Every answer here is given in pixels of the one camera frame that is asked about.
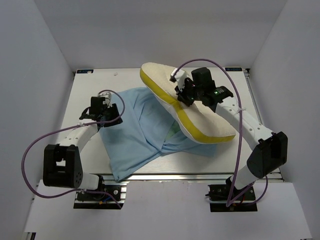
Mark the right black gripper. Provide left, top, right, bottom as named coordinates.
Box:
left=174, top=78, right=203, bottom=107

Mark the cream yellow-edged pillow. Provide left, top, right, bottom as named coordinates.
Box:
left=139, top=62, right=236, bottom=144

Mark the light blue pillowcase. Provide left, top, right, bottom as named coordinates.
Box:
left=99, top=87, right=216, bottom=182

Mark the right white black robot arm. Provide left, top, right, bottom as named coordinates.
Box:
left=170, top=67, right=288, bottom=200

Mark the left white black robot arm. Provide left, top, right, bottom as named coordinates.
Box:
left=43, top=91, right=123, bottom=200

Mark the right blue corner label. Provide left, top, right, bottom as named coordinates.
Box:
left=225, top=67, right=243, bottom=72

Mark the blue corner label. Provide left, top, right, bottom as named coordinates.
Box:
left=76, top=69, right=94, bottom=74
left=225, top=67, right=243, bottom=72

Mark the left blue corner label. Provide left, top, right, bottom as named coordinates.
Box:
left=76, top=69, right=94, bottom=74

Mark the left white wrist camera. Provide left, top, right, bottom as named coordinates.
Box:
left=97, top=90, right=112, bottom=105

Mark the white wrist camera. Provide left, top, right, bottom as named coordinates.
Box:
left=97, top=90, right=112, bottom=105
left=169, top=68, right=189, bottom=83

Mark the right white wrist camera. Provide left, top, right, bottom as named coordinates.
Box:
left=169, top=68, right=189, bottom=83

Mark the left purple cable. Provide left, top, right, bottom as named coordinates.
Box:
left=21, top=91, right=126, bottom=210

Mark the purple cable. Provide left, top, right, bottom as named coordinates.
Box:
left=172, top=58, right=270, bottom=208
left=21, top=91, right=126, bottom=210

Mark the aluminium table front rail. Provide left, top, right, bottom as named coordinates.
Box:
left=102, top=171, right=283, bottom=181

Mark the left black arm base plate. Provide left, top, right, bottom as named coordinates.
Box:
left=73, top=183, right=127, bottom=210

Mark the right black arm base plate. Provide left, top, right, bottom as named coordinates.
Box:
left=205, top=184, right=258, bottom=213

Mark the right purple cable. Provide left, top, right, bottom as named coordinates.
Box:
left=172, top=58, right=270, bottom=208

